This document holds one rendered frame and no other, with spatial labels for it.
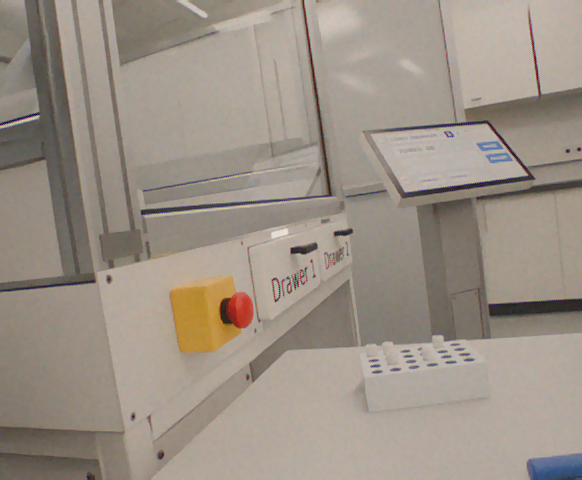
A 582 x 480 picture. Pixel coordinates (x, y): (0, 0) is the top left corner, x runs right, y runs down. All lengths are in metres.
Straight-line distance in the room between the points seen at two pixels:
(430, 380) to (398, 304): 2.07
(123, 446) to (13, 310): 0.17
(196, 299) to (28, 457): 0.24
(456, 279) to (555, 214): 2.10
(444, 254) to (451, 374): 1.22
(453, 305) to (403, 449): 1.33
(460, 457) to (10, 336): 0.42
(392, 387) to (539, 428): 0.14
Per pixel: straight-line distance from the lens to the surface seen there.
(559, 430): 0.50
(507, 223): 3.79
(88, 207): 0.47
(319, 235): 1.05
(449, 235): 1.75
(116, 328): 0.48
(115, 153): 0.51
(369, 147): 1.67
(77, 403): 0.52
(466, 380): 0.55
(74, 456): 0.56
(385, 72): 2.59
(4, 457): 0.63
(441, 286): 1.76
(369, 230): 2.57
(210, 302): 0.53
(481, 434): 0.49
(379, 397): 0.54
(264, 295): 0.74
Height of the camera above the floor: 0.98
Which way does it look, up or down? 3 degrees down
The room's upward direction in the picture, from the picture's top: 8 degrees counter-clockwise
